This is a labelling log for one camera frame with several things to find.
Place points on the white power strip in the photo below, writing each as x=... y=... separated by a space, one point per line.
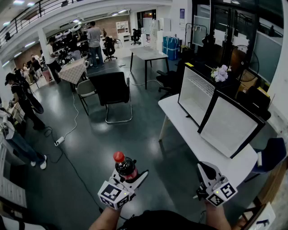
x=59 y=141

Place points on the black standing fan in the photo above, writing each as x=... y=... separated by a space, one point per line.
x=244 y=61

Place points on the white shelf cabinet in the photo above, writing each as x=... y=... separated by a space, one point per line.
x=122 y=29

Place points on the checkered tablecloth table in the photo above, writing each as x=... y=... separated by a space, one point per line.
x=73 y=70

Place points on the black balcony railing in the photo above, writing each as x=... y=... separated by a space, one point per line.
x=15 y=22

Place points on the stack of white cartons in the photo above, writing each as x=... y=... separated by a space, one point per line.
x=155 y=31

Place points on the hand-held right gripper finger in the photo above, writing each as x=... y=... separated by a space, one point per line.
x=215 y=171
x=202 y=173

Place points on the blue poster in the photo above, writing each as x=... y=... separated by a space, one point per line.
x=182 y=15

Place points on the black mini fridge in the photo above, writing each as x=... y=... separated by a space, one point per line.
x=227 y=125

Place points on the person's right forearm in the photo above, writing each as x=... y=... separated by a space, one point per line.
x=216 y=215

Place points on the black rack with frosted panel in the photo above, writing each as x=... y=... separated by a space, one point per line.
x=201 y=31

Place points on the dark blue chair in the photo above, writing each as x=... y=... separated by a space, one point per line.
x=274 y=152

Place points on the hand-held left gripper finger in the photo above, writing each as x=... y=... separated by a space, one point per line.
x=114 y=174
x=141 y=179

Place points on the stack of blue wrapped boxes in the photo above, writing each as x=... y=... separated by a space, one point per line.
x=171 y=47

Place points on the grey table with black legs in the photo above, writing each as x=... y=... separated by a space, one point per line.
x=146 y=52

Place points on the brown cardboard box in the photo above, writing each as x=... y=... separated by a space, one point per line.
x=249 y=79

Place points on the cola bottle with red cap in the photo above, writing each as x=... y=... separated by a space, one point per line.
x=124 y=167

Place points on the black bag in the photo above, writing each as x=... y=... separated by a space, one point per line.
x=254 y=101

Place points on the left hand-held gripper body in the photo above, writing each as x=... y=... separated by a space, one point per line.
x=113 y=194

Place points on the black cantilever chair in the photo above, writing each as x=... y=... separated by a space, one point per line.
x=110 y=89

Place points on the black framed glass door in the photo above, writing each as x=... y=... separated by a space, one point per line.
x=225 y=22

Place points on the beige chair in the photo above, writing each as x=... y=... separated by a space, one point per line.
x=85 y=86

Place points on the person's black clothing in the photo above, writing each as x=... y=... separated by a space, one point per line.
x=162 y=221

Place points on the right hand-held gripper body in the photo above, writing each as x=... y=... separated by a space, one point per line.
x=219 y=193

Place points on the white table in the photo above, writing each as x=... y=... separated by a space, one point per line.
x=186 y=134

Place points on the purple flower bouquet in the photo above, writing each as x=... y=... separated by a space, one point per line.
x=221 y=73

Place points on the person's left forearm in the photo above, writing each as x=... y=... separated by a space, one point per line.
x=105 y=219

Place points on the pink stool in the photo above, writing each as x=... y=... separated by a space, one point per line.
x=46 y=75

